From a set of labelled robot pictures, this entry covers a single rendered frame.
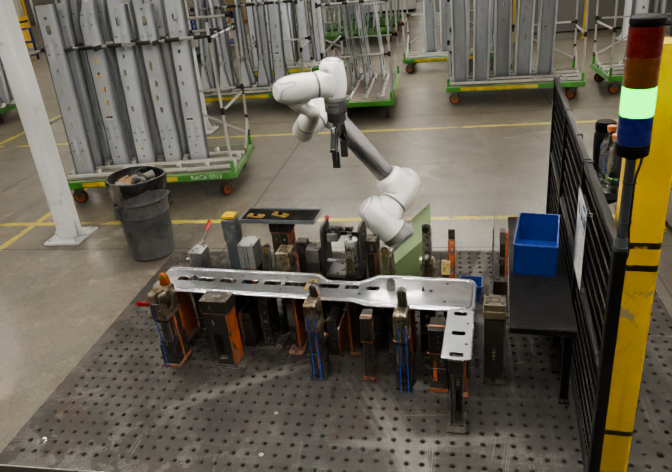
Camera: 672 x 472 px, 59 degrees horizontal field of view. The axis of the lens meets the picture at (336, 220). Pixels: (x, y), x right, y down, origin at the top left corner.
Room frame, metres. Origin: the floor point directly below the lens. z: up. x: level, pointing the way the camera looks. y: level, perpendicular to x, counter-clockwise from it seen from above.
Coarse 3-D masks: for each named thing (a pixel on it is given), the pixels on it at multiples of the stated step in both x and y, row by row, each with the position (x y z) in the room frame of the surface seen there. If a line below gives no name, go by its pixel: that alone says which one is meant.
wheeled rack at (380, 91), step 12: (336, 0) 8.92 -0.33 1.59; (348, 0) 8.54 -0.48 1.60; (360, 0) 8.20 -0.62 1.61; (372, 0) 8.18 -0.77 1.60; (384, 0) 8.16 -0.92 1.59; (396, 24) 9.93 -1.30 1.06; (360, 36) 10.04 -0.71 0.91; (372, 36) 10.00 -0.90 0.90; (396, 36) 9.92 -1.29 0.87; (396, 48) 9.93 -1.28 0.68; (360, 72) 10.07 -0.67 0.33; (348, 84) 9.43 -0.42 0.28; (360, 84) 9.33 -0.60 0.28; (372, 84) 9.16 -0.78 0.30; (384, 84) 8.99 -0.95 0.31; (396, 84) 9.09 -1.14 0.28; (348, 96) 8.38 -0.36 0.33; (360, 96) 8.51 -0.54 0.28; (372, 96) 8.44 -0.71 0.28; (384, 96) 8.36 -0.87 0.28
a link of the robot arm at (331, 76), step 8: (320, 64) 2.32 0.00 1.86; (328, 64) 2.29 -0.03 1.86; (336, 64) 2.29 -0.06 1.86; (320, 72) 2.29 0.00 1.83; (328, 72) 2.28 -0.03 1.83; (336, 72) 2.28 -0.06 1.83; (344, 72) 2.31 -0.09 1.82; (320, 80) 2.27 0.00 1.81; (328, 80) 2.27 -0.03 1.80; (336, 80) 2.28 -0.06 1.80; (344, 80) 2.30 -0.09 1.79; (320, 88) 2.26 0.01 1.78; (328, 88) 2.27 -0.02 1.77; (336, 88) 2.28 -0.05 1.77; (344, 88) 2.30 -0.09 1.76; (320, 96) 2.28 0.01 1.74; (328, 96) 2.28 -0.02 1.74; (336, 96) 2.29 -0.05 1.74; (344, 96) 2.31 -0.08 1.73
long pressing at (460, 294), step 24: (192, 288) 2.20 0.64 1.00; (216, 288) 2.17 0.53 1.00; (240, 288) 2.15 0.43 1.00; (264, 288) 2.13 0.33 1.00; (288, 288) 2.11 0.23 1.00; (336, 288) 2.07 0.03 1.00; (360, 288) 2.05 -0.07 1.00; (384, 288) 2.04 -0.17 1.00; (408, 288) 2.02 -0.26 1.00; (432, 288) 2.00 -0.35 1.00; (456, 288) 1.98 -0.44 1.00
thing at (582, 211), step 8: (584, 200) 1.71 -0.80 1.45; (584, 208) 1.70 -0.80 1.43; (584, 216) 1.68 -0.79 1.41; (592, 216) 1.63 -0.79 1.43; (576, 224) 1.84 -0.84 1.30; (584, 224) 1.67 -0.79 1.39; (576, 232) 1.82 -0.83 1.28; (584, 232) 1.66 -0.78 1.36; (576, 240) 1.81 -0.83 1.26; (584, 240) 1.64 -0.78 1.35; (576, 248) 1.79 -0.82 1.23; (584, 248) 1.63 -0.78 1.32; (576, 256) 1.77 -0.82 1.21; (576, 264) 1.76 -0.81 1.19; (576, 272) 1.74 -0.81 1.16
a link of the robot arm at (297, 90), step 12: (312, 72) 2.30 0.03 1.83; (276, 84) 2.25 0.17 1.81; (288, 84) 2.23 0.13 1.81; (300, 84) 2.24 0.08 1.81; (312, 84) 2.25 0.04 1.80; (276, 96) 2.24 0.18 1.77; (288, 96) 2.22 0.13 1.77; (300, 96) 2.23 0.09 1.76; (312, 96) 2.26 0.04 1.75; (300, 108) 2.42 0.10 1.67; (312, 108) 2.51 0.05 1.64; (300, 120) 2.67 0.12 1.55; (312, 120) 2.59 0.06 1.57; (312, 132) 2.68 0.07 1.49
